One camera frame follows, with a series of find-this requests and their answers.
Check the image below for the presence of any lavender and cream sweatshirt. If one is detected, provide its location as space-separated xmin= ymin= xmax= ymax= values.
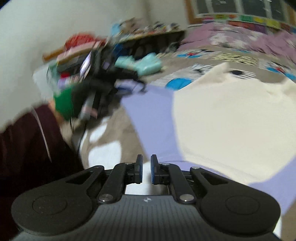
xmin=122 ymin=63 xmax=295 ymax=213

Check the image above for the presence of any pink floral quilt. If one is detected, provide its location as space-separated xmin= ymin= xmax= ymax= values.
xmin=178 ymin=23 xmax=295 ymax=63

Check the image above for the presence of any dark cluttered desk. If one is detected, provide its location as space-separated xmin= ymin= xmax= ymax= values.
xmin=113 ymin=21 xmax=186 ymax=60

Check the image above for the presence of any Mickey Mouse brown carpet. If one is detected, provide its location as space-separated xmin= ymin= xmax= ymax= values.
xmin=60 ymin=46 xmax=296 ymax=241

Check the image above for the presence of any teal cloth item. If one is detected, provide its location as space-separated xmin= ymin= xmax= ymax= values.
xmin=115 ymin=53 xmax=163 ymax=76

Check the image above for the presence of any black and green gloved hand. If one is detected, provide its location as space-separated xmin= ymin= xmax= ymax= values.
xmin=48 ymin=88 xmax=74 ymax=123

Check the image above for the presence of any wooden framed window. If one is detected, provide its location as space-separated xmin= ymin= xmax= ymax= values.
xmin=184 ymin=1 xmax=295 ymax=25

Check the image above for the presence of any maroon sleeve forearm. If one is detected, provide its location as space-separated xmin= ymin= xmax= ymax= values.
xmin=1 ymin=104 xmax=84 ymax=240

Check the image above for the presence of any colourful alphabet wall strip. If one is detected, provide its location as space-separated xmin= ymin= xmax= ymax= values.
xmin=201 ymin=14 xmax=295 ymax=34

